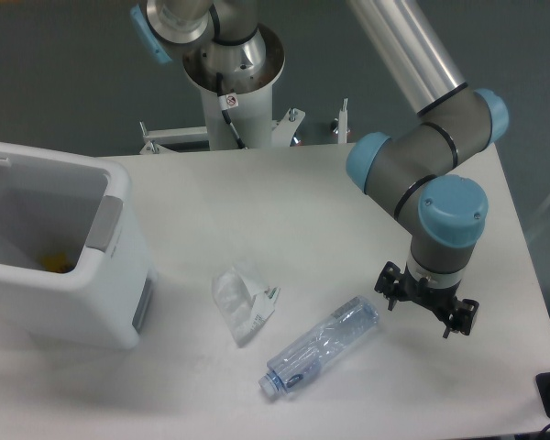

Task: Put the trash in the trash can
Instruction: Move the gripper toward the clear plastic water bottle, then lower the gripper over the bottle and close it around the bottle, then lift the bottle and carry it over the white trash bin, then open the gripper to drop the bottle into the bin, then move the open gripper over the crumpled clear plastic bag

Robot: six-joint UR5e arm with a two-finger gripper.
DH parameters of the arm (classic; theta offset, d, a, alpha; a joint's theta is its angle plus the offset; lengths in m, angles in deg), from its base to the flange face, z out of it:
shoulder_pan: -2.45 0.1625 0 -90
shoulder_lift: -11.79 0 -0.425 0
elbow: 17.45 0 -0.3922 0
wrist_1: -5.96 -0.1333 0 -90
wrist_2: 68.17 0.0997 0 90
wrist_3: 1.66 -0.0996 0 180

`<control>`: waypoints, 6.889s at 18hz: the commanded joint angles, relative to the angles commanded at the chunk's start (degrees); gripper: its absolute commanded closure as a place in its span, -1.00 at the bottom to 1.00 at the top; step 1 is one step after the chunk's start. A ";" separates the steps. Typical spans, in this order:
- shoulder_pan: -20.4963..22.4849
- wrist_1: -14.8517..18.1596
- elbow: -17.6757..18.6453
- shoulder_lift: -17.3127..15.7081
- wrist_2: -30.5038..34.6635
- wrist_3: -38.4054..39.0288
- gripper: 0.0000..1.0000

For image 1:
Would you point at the clear plastic wrapper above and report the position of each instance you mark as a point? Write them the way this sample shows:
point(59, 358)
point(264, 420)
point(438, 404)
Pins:
point(245, 300)

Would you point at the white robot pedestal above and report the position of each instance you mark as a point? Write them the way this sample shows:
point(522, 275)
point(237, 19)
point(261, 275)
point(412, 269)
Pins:
point(236, 88)

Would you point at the white bracket with bolt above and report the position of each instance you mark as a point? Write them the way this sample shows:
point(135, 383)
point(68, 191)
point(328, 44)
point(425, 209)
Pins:
point(339, 126)

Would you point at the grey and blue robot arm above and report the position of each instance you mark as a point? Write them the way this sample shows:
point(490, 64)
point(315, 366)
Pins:
point(412, 178)

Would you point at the clear plastic bottle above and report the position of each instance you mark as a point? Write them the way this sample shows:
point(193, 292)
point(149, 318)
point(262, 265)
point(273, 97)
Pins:
point(301, 362)

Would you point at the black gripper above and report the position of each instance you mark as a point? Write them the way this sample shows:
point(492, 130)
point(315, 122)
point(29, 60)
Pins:
point(395, 286)

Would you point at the white trash can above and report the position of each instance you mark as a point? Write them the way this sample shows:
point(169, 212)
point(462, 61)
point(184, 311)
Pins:
point(50, 202)

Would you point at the yellow trash in bin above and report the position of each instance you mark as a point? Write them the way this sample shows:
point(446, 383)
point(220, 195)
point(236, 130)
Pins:
point(57, 263)

